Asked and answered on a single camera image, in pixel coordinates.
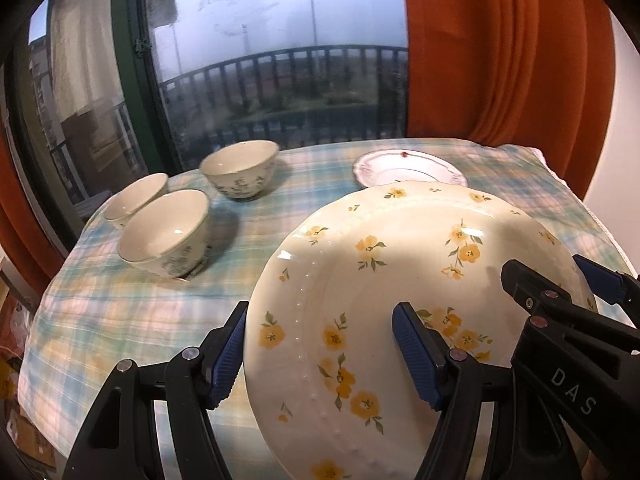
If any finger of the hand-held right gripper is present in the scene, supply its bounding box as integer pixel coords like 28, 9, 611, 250
574, 254, 640, 306
501, 259, 640, 346

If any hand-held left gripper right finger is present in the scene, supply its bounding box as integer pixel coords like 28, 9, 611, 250
392, 301, 531, 480

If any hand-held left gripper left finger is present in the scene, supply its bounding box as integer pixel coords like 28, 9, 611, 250
62, 301, 249, 480

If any large yellow floral plate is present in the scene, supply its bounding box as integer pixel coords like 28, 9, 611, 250
243, 180, 598, 480

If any cream floral bowl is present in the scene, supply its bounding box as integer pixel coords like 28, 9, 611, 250
117, 189, 211, 281
103, 172, 170, 231
199, 140, 280, 202

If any plaid tablecloth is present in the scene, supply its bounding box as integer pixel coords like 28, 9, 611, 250
17, 137, 633, 480

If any small white scalloped plate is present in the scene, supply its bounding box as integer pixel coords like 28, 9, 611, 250
352, 149, 468, 190

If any orange curtain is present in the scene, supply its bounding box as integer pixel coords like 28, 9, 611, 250
401, 0, 617, 198
0, 135, 66, 271

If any cardboard box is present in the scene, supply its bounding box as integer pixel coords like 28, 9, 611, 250
62, 102, 126, 171

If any dark balcony railing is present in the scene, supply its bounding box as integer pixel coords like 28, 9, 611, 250
157, 45, 410, 156

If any beige hanging cloth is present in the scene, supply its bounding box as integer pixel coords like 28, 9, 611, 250
47, 0, 123, 116

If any tall light pole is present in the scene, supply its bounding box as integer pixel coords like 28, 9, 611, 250
299, 0, 321, 48

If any green window frame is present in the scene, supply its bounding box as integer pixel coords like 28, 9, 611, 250
110, 0, 183, 173

